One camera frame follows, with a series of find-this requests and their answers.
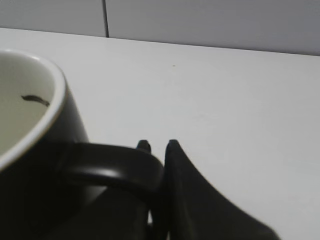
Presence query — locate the black mug white interior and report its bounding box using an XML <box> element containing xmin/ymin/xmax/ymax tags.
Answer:
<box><xmin>0</xmin><ymin>49</ymin><xmax>168</xmax><ymax>240</ymax></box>

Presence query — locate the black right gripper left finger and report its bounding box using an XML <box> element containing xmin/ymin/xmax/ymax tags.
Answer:
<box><xmin>136</xmin><ymin>139</ymin><xmax>153</xmax><ymax>240</ymax></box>

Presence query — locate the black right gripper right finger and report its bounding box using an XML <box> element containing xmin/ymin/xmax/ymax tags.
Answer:
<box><xmin>164</xmin><ymin>139</ymin><xmax>279</xmax><ymax>240</ymax></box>

